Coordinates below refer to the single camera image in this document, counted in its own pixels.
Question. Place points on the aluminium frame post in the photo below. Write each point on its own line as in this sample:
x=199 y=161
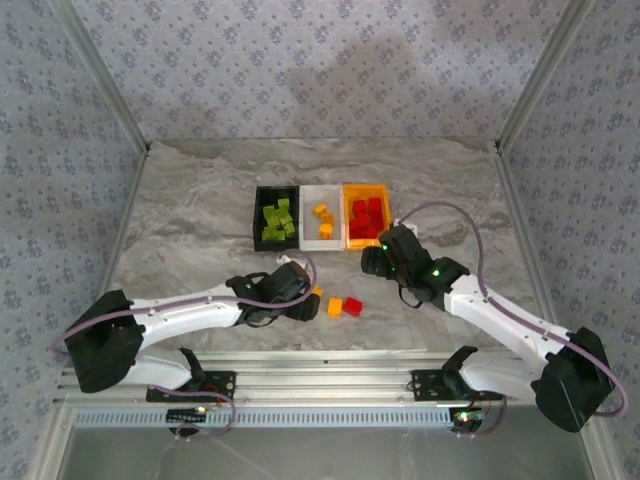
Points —
x=537 y=75
x=102 y=75

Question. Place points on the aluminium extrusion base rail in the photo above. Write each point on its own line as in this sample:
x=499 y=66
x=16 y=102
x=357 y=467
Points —
x=325 y=380

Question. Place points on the white plastic bin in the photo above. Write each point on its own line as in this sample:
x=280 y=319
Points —
x=310 y=237

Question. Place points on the yellow lego brick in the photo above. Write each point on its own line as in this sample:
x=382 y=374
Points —
x=317 y=290
x=328 y=217
x=334 y=306
x=325 y=230
x=320 y=210

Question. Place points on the aluminium side rail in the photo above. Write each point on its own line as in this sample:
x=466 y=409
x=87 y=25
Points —
x=121 y=225
x=519 y=225

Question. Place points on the black plastic bin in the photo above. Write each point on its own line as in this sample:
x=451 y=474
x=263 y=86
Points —
x=260 y=195

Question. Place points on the small red lego brick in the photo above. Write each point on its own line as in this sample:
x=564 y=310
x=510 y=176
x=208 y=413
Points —
x=355 y=234

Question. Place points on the orange plastic bin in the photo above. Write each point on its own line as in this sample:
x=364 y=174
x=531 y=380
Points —
x=360 y=192

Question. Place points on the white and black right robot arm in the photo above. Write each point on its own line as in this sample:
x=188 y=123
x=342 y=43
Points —
x=500 y=320

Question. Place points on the small black circuit board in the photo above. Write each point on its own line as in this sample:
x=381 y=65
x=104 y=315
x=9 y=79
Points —
x=467 y=419
x=187 y=414

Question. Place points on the long green lego brick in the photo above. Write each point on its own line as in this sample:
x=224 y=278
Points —
x=270 y=233

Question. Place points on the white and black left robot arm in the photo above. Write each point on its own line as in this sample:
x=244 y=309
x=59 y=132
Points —
x=190 y=310

